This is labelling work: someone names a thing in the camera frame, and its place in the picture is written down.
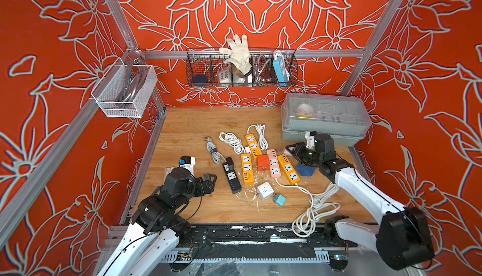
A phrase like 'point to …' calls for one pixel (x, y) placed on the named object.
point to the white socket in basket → (224, 76)
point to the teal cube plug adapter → (280, 199)
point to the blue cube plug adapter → (305, 170)
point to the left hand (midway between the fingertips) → (208, 177)
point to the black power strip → (231, 175)
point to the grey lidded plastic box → (345, 118)
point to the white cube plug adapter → (265, 191)
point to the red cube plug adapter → (263, 162)
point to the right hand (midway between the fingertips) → (283, 148)
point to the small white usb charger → (247, 148)
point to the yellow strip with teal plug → (247, 169)
